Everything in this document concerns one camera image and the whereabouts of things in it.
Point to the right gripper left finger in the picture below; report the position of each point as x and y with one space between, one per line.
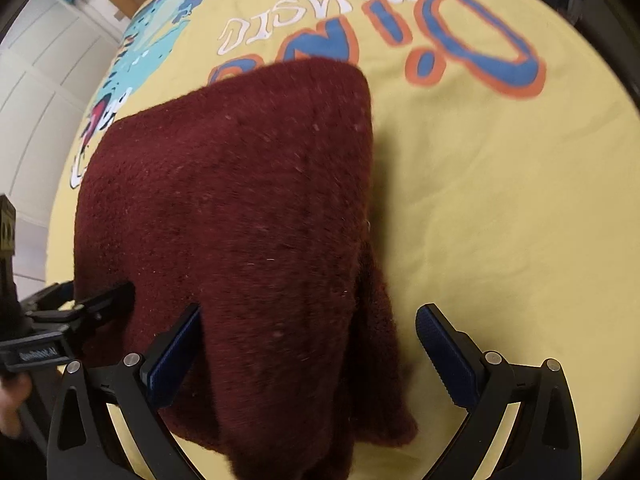
83 443

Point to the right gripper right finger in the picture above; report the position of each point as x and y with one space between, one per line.
544 440

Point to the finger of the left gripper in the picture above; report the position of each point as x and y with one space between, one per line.
114 305
50 298

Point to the person's left hand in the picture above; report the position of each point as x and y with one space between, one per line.
13 394

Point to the yellow dinosaur bedspread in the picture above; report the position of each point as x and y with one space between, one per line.
506 183

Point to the dark red knit sweater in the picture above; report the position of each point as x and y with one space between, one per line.
249 197

